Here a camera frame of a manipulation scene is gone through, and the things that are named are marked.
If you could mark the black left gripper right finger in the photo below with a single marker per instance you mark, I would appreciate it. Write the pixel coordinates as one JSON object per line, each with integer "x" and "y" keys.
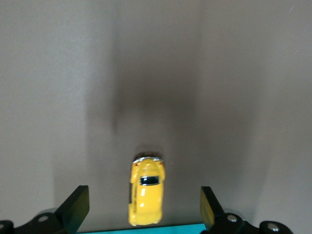
{"x": 209, "y": 214}

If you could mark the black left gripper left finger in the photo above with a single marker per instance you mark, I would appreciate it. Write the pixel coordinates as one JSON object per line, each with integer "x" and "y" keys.
{"x": 73, "y": 212}

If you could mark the yellow beetle toy car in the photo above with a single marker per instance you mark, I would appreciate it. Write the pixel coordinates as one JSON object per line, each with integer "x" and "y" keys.
{"x": 146, "y": 200}

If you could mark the teal plastic bin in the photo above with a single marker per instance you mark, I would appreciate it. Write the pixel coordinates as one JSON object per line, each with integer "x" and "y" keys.
{"x": 178, "y": 229}

